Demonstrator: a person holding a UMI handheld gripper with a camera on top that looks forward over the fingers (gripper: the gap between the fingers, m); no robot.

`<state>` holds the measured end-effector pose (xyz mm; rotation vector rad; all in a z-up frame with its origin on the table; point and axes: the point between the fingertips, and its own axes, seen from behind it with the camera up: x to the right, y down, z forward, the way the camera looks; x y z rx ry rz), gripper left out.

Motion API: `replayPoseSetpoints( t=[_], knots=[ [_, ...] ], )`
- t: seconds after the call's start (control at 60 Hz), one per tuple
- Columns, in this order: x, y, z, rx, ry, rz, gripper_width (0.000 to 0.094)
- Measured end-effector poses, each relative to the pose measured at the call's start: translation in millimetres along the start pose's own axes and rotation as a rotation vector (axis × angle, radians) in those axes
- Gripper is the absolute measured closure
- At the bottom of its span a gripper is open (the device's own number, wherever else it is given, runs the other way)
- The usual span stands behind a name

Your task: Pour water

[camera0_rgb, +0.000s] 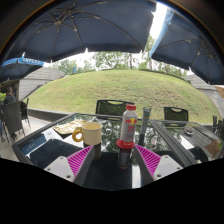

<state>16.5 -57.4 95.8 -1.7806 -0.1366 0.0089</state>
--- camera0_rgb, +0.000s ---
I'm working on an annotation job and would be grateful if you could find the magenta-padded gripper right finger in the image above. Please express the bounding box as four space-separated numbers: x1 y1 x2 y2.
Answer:
132 144 184 186

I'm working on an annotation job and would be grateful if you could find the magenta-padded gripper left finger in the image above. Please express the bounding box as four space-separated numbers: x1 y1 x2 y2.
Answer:
44 144 96 187

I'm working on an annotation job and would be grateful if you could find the red-capped clear drink bottle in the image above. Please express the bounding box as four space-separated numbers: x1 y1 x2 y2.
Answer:
119 104 138 144

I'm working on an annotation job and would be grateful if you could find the flat round red coaster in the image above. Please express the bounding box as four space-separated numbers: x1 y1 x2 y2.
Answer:
115 138 136 150

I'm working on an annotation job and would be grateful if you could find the grey striped stand-up packet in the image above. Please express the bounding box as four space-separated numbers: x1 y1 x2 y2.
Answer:
138 106 153 147

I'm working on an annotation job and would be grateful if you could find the small glass cup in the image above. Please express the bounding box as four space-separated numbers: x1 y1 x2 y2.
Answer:
184 125 195 136

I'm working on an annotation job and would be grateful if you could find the dark green wicker chair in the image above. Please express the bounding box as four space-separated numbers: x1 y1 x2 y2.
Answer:
212 114 224 141
163 106 190 122
95 99 135 117

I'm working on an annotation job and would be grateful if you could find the brown paper bag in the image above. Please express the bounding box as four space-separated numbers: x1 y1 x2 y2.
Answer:
204 139 223 158

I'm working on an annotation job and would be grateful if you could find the dark grey wicker chair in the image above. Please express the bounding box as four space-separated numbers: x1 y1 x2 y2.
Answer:
2 100 26 141
19 97 32 128

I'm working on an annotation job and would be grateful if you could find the grey slatted building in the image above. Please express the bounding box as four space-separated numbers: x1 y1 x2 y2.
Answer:
184 73 224 111
18 66 66 101

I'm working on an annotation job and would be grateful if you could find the person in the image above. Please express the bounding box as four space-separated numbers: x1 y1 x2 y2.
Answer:
2 86 18 105

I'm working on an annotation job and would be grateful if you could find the navy umbrella with blue rim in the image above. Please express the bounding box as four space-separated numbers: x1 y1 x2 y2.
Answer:
0 56 46 83

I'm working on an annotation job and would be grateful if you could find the navy umbrella with pale flap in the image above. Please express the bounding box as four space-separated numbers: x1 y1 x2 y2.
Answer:
148 8 224 86

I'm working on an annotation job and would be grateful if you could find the large navy patio umbrella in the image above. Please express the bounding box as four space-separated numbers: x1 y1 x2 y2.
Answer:
0 0 158 64

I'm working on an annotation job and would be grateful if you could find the cream mug with yellow handle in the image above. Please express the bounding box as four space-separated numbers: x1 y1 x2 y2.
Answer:
71 121 103 147

